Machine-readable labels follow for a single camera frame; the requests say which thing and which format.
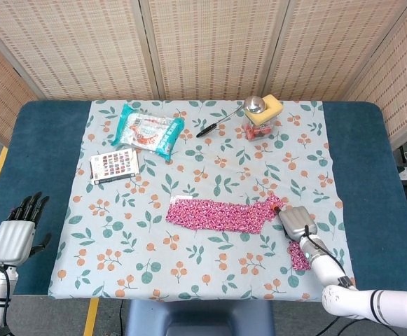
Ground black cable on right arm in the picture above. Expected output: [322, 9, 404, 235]
[303, 225, 352, 285]

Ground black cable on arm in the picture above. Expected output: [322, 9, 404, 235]
[303, 225, 352, 285]
[0, 264, 14, 336]

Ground floral print tablecloth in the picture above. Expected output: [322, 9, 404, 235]
[47, 99, 358, 304]

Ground teal snack bag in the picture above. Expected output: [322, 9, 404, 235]
[111, 103, 186, 162]

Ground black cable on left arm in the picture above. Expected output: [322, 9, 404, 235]
[0, 264, 14, 336]

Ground white card box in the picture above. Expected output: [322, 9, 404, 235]
[89, 148, 141, 186]

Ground black floor cable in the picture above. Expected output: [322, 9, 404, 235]
[329, 314, 368, 336]

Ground steel ladle black handle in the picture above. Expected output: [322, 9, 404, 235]
[195, 94, 265, 139]

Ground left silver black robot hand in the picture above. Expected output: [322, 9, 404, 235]
[0, 191, 53, 266]

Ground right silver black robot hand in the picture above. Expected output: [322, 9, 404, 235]
[271, 202, 319, 242]

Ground clear jar red contents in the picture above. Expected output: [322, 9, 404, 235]
[243, 117, 282, 142]

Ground yellow sponge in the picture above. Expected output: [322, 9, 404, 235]
[245, 93, 283, 125]

